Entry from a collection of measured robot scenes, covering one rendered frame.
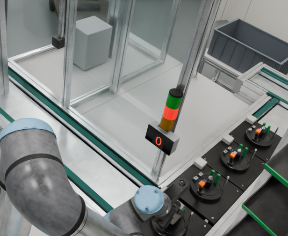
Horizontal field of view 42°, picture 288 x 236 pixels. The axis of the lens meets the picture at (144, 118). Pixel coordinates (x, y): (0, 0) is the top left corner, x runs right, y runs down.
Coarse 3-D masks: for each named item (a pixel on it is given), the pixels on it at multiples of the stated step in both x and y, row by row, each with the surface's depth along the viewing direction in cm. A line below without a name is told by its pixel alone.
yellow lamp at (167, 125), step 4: (164, 120) 133; (168, 120) 132; (172, 120) 132; (160, 124) 135; (164, 124) 133; (168, 124) 133; (172, 124) 133; (164, 128) 134; (168, 128) 134; (172, 128) 136
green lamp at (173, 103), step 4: (168, 96) 127; (172, 96) 126; (168, 100) 128; (172, 100) 126; (176, 100) 126; (180, 100) 127; (168, 104) 128; (172, 104) 127; (176, 104) 127; (172, 108) 128; (176, 108) 129
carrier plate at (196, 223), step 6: (186, 210) 146; (186, 216) 144; (192, 216) 144; (198, 216) 145; (144, 222) 138; (150, 222) 139; (192, 222) 142; (198, 222) 143; (204, 222) 143; (144, 228) 136; (150, 228) 137; (192, 228) 140; (198, 228) 141; (204, 228) 141; (210, 228) 142; (144, 234) 134; (150, 234) 135; (186, 234) 138; (192, 234) 138; (198, 234) 139; (204, 234) 139
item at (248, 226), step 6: (246, 216) 113; (240, 222) 113; (246, 222) 114; (252, 222) 114; (234, 228) 113; (240, 228) 114; (246, 228) 114; (252, 228) 113; (258, 228) 113; (228, 234) 112; (234, 234) 113; (240, 234) 113; (246, 234) 113; (252, 234) 112; (258, 234) 112; (264, 234) 112
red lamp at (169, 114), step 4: (164, 108) 131; (168, 108) 129; (164, 112) 131; (168, 112) 130; (172, 112) 129; (176, 112) 130; (164, 116) 132; (168, 116) 131; (172, 116) 131; (176, 116) 133
